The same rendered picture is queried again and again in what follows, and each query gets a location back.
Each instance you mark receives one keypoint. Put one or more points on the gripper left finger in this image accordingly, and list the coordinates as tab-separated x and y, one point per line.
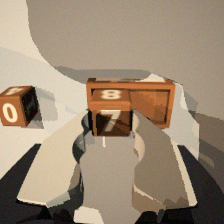
48	176

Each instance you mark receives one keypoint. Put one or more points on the orange wooden tray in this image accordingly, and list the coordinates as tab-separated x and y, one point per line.
152	97

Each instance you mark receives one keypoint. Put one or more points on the orange wooden calendar cube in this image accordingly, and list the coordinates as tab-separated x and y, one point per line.
18	106
110	112

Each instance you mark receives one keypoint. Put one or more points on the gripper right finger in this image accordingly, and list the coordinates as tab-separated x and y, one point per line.
170	181

